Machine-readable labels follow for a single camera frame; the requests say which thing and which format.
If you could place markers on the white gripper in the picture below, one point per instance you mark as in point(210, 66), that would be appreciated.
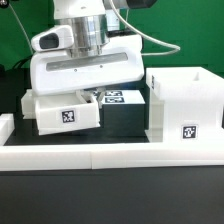
point(55, 72)

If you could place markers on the white front drawer box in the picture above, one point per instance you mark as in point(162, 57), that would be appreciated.
point(65, 113)

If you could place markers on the white drawer box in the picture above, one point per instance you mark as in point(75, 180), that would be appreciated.
point(65, 113)
point(28, 105)

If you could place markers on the white drawer cabinet frame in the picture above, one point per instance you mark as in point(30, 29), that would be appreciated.
point(186, 104)

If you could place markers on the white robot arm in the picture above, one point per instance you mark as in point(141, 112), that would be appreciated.
point(84, 50)

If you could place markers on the white rear drawer box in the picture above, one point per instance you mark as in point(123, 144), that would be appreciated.
point(28, 105)

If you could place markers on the paper sheet with markers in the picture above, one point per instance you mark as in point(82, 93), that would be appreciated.
point(128, 97)

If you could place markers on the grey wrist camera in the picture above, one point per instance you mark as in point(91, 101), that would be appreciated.
point(56, 38)

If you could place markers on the white left fence rail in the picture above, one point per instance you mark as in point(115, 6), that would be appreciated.
point(6, 127)

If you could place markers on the white fence rail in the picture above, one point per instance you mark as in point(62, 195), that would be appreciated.
point(109, 156)
point(6, 127)

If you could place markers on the white front fence rail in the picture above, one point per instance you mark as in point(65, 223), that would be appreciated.
point(109, 156)

